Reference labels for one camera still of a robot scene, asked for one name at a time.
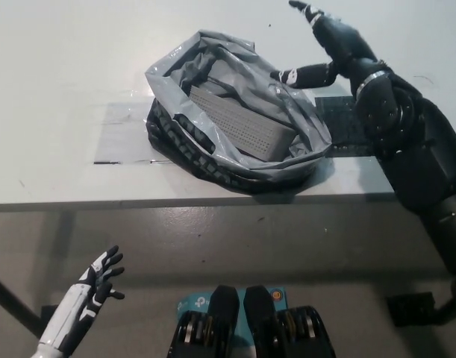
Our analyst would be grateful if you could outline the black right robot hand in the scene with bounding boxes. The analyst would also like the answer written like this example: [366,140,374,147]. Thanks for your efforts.
[269,0,381,90]

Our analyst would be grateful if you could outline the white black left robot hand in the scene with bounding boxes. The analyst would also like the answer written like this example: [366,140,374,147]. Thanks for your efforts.
[37,245,125,348]

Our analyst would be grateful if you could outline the grey perforated rectangular container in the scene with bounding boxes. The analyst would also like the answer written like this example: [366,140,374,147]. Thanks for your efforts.
[188,84,302,162]

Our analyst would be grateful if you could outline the grey black plastic bag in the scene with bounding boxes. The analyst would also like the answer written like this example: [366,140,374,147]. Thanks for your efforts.
[143,30,334,195]

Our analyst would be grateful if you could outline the black table leg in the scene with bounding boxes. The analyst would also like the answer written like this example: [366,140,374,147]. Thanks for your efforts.
[0,268,43,336]

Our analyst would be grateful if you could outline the dark tape patch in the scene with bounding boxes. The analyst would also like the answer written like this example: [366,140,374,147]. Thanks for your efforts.
[313,95,380,158]

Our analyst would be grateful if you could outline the teal router box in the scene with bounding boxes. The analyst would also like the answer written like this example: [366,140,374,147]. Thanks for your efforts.
[176,286,288,336]

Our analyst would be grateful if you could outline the black left robot torso block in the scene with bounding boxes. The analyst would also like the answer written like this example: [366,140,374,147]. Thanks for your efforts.
[167,285,240,358]

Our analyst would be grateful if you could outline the clear tape patch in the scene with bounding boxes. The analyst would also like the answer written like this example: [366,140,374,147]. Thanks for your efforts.
[94,100,176,166]

